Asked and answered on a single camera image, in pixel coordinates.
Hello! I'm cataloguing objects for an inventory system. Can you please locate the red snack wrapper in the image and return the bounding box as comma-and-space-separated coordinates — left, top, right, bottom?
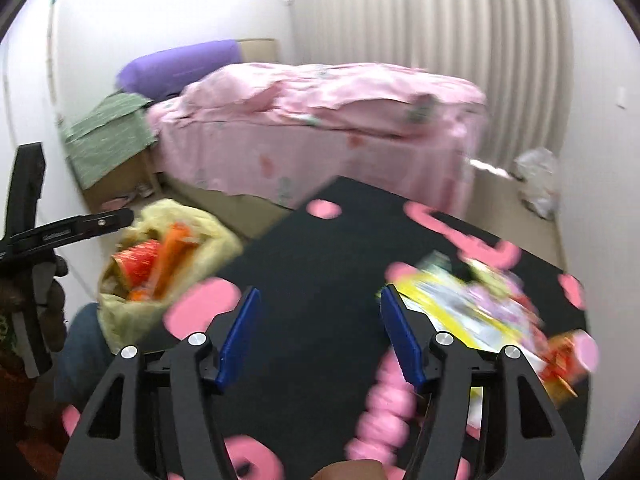
111, 240, 162, 291

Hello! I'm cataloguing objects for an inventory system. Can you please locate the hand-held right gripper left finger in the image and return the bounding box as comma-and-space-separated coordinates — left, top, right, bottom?
57, 287, 263, 480

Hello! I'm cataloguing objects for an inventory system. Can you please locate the yellow-green plastic bag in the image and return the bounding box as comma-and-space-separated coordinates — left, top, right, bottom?
95, 199, 245, 356

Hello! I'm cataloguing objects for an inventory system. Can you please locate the black tablecloth with pink print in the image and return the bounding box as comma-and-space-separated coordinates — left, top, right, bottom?
62, 176, 601, 480

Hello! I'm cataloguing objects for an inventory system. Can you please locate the beige bed base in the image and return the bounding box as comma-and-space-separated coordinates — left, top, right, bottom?
165, 180, 296, 223

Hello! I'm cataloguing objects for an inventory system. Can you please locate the bed with pink bedding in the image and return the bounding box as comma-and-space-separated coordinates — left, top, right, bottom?
145, 62, 488, 216

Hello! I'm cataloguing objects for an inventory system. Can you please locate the purple pillow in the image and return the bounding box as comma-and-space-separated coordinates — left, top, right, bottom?
116, 40, 243, 101

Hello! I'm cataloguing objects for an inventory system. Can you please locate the white plastic bag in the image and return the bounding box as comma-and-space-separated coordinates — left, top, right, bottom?
512, 147, 560, 218

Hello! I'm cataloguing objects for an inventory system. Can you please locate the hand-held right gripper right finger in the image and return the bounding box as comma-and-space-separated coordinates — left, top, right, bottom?
377, 284, 586, 480

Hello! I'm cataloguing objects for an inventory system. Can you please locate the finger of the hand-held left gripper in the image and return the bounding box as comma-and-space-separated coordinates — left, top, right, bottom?
10, 210, 136, 252

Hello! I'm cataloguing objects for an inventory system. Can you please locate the person's blue jeans leg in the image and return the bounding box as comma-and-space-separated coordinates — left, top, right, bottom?
52, 302, 118, 406

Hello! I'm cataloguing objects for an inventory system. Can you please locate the orange snack wrapper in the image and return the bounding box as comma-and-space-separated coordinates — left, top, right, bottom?
150, 222, 198, 298

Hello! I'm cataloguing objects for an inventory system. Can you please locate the person's left hand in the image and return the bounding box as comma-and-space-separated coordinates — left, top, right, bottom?
30, 255, 69, 357

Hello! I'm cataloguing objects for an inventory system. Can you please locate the white pleated curtain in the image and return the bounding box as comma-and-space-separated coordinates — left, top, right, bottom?
290, 0, 573, 176

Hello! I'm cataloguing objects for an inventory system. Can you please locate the green striped cloth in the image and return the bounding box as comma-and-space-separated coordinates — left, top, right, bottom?
60, 91, 158, 191

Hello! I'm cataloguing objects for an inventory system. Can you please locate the beige headboard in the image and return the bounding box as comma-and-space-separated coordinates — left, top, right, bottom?
237, 37, 278, 66

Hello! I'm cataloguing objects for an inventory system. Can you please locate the red and gold wrapper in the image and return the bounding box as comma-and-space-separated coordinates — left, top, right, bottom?
537, 330, 590, 406

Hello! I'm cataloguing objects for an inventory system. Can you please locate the yellow printed packet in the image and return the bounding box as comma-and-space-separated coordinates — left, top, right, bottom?
400, 252, 546, 353

